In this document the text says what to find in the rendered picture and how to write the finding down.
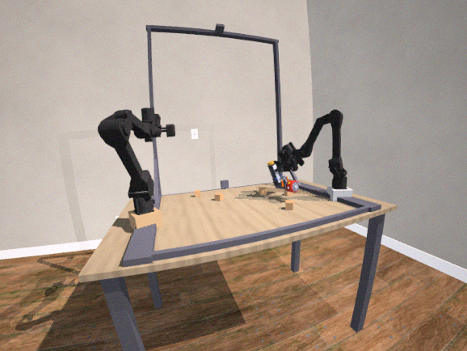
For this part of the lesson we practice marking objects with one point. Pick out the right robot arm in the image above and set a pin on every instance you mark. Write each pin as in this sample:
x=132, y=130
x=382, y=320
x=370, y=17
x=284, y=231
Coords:
x=116, y=133

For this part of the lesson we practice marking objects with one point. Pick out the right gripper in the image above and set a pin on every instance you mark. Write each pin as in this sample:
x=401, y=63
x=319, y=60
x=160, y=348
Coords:
x=170, y=130

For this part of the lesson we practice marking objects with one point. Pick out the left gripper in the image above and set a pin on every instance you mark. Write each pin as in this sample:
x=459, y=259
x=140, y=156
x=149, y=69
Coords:
x=286, y=166

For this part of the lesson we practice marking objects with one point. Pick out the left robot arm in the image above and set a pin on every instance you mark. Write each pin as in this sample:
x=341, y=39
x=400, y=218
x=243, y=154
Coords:
x=335, y=118

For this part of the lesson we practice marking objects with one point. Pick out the grey metal overhead frame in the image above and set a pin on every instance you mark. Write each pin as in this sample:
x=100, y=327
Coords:
x=206, y=32

